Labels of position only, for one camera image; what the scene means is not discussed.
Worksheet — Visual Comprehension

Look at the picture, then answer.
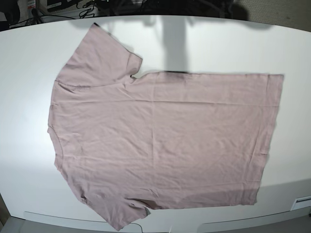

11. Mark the mauve pink T-shirt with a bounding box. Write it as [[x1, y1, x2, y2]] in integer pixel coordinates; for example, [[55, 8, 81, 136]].
[[48, 24, 284, 230]]

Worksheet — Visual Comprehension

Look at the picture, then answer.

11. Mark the black cable bundle background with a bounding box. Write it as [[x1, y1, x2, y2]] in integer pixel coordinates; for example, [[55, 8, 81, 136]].
[[75, 0, 103, 19]]

